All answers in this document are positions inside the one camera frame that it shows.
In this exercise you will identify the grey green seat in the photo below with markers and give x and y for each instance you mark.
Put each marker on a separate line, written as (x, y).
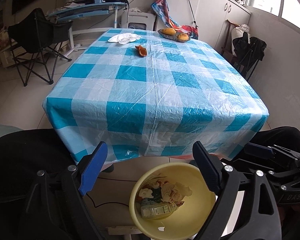
(2, 130)

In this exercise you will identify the green fruit peel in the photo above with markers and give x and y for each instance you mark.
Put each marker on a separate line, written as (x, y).
(155, 195)

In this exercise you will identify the black folding chair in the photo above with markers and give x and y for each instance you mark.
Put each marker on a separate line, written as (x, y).
(37, 30)

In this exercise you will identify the wooden chair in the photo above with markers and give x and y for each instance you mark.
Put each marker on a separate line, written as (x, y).
(228, 42)

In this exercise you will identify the orange brown peel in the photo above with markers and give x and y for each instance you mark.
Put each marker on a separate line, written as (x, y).
(141, 50)

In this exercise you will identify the white small appliance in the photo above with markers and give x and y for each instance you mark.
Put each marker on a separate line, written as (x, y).
(140, 18)

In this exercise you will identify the dark fruit basket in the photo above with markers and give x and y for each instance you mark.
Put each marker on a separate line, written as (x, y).
(168, 37)

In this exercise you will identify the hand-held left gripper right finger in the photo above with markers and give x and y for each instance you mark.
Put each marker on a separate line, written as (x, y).
(210, 172)

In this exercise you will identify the white plastic bag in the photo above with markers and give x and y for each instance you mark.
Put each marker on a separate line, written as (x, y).
(185, 190)

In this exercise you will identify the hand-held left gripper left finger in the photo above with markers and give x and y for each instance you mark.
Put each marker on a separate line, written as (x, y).
(93, 170)

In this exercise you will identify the clear plastic bottle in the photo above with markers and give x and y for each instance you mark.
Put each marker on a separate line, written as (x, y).
(156, 210)

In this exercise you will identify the red white snack wrapper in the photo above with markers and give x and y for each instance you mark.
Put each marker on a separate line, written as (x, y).
(170, 192)

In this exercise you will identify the white plastic sack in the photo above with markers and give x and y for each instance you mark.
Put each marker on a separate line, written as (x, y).
(238, 32)

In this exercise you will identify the blue glass desk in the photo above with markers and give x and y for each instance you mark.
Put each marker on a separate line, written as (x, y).
(90, 7)

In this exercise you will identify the white cloth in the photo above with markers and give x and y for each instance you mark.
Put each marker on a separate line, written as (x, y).
(123, 38)

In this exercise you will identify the yellow plastic bucket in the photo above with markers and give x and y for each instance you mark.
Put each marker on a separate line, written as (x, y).
(195, 217)

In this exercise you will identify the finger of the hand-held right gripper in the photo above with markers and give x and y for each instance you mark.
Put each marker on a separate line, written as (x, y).
(287, 177)
(260, 151)

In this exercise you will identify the colourful printed bag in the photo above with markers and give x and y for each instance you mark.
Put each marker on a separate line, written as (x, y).
(165, 12)

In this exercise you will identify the white cabinet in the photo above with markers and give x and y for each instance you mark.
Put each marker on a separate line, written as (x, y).
(215, 10)

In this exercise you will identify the person's black trousers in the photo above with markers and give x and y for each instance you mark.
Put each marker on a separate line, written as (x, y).
(27, 160)

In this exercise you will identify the blue checked tablecloth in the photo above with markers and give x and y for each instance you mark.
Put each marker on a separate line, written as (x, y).
(150, 92)

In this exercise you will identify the white drawer unit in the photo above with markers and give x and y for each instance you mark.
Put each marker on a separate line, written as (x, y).
(7, 55)

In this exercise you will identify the papers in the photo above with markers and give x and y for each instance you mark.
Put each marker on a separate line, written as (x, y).
(72, 4)

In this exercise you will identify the chair with black jacket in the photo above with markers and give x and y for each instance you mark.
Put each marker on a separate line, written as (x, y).
(252, 47)

